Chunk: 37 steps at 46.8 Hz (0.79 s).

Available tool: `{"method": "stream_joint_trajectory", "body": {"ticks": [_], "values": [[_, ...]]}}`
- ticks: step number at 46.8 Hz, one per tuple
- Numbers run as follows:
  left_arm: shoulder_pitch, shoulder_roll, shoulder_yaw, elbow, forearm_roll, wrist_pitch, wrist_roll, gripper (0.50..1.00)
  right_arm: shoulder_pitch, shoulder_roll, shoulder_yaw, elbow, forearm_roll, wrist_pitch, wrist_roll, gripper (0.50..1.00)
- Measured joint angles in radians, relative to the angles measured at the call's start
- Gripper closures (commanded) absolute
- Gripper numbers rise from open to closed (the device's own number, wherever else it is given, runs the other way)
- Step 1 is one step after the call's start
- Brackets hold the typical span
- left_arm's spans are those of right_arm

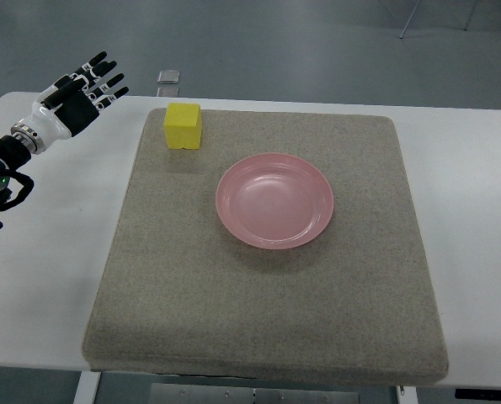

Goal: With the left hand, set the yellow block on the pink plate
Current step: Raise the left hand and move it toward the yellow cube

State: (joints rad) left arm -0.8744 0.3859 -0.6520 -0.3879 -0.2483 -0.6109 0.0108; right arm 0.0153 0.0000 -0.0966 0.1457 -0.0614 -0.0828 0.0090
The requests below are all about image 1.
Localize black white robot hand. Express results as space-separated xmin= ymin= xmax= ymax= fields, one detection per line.
xmin=11 ymin=51 xmax=129 ymax=154

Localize yellow foam block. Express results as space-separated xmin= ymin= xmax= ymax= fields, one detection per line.
xmin=163 ymin=103 xmax=203 ymax=150

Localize pink plate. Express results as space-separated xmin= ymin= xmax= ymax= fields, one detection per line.
xmin=216 ymin=152 xmax=334 ymax=250

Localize clear floor outlet cover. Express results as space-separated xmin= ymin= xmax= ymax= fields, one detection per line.
xmin=157 ymin=70 xmax=180 ymax=84

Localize beige fabric mat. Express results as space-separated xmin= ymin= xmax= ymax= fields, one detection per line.
xmin=82 ymin=109 xmax=449 ymax=385

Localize white table leg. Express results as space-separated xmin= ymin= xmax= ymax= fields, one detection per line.
xmin=72 ymin=371 xmax=101 ymax=404

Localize metal chair legs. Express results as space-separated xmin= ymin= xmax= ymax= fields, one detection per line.
xmin=398 ymin=0 xmax=481 ymax=40

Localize metal bracket under table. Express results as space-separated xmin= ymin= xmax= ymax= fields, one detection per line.
xmin=147 ymin=383 xmax=360 ymax=404

